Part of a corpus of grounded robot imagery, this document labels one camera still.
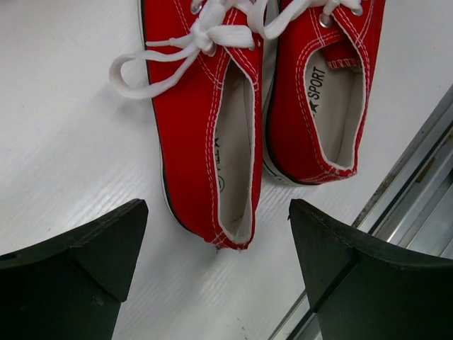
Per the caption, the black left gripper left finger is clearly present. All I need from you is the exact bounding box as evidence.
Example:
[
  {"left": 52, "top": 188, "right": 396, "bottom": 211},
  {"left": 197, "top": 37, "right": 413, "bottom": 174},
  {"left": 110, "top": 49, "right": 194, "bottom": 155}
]
[{"left": 1, "top": 199, "right": 148, "bottom": 339}]

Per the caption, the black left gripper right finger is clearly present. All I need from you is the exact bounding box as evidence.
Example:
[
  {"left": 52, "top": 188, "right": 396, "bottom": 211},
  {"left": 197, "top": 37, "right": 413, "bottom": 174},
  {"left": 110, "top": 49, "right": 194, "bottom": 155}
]
[{"left": 289, "top": 199, "right": 452, "bottom": 339}]

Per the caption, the aluminium mounting rail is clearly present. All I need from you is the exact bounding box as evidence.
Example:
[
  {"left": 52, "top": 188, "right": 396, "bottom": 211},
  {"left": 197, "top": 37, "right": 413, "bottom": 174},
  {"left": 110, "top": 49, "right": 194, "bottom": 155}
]
[{"left": 272, "top": 91, "right": 452, "bottom": 339}]

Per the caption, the red canvas sneaker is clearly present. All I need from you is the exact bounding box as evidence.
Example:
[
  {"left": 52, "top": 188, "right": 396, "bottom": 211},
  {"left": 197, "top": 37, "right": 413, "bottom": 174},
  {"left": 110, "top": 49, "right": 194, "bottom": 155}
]
[
  {"left": 109, "top": 1, "right": 263, "bottom": 249},
  {"left": 265, "top": 1, "right": 385, "bottom": 185}
]

